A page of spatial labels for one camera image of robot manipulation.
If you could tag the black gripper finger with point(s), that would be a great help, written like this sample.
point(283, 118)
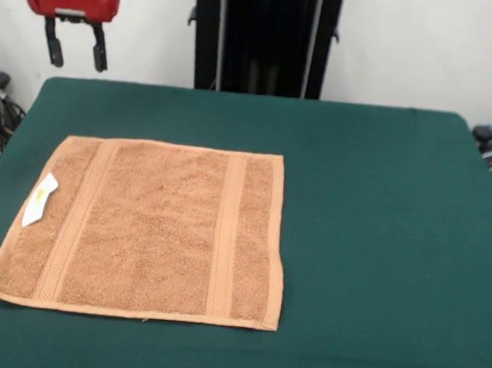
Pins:
point(55, 49)
point(99, 52)

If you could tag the tan terry towel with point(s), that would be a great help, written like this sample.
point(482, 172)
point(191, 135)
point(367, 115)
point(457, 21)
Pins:
point(160, 228)

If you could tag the dark green table cloth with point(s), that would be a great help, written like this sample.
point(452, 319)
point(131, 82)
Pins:
point(395, 249)

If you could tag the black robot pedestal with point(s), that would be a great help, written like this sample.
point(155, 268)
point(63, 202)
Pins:
point(262, 43)

